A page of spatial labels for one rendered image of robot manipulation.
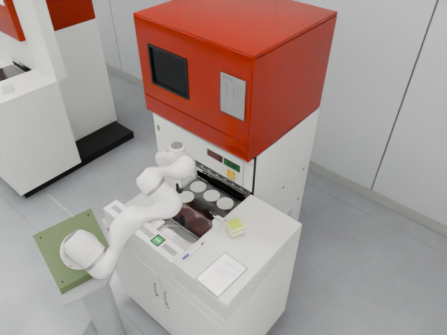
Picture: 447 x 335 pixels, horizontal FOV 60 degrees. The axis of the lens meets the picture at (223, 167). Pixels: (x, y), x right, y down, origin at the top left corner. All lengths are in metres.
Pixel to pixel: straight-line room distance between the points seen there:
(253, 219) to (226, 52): 0.87
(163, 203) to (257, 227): 0.66
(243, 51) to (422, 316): 2.25
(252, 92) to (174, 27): 0.52
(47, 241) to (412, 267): 2.60
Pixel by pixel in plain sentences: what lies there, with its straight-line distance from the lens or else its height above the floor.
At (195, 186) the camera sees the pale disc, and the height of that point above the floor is 0.90.
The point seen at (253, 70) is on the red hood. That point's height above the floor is 1.75.
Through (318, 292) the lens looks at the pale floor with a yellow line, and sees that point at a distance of 3.04.
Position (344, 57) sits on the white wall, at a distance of 3.29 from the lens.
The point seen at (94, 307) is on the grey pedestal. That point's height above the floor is 0.55.
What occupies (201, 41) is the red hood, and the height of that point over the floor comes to 1.80.
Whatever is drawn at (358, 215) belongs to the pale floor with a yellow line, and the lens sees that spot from 3.62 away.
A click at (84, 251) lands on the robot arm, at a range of 1.66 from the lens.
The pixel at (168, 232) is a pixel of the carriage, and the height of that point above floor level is 0.88.
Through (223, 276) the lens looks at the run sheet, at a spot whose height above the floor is 0.97.
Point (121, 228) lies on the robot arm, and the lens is 1.62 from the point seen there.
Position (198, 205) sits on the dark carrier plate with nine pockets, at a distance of 2.26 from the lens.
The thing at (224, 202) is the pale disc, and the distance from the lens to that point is 2.27.
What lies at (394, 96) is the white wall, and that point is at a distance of 3.24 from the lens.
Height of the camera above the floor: 2.52
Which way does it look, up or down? 41 degrees down
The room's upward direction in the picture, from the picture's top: straight up
